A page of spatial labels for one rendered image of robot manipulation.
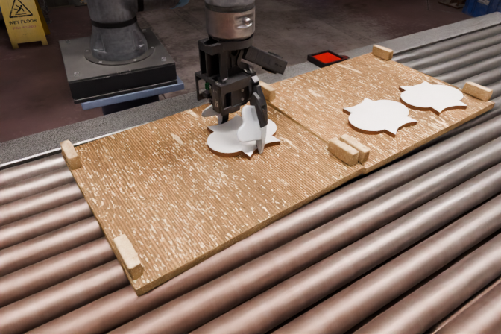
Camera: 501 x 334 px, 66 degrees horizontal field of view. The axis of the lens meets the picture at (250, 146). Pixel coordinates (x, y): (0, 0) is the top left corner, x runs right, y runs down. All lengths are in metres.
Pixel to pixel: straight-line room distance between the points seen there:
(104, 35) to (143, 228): 0.64
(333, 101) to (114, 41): 0.58
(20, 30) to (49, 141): 3.39
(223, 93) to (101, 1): 0.54
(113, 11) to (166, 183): 0.56
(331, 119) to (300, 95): 0.11
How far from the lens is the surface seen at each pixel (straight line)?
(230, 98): 0.63
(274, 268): 0.55
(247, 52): 0.64
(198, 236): 0.56
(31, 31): 4.21
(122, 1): 1.07
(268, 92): 0.85
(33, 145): 0.86
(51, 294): 0.57
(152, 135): 0.77
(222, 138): 0.72
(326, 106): 0.86
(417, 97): 0.93
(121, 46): 1.10
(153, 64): 1.07
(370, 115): 0.82
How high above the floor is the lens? 1.35
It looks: 35 degrees down
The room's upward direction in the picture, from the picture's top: straight up
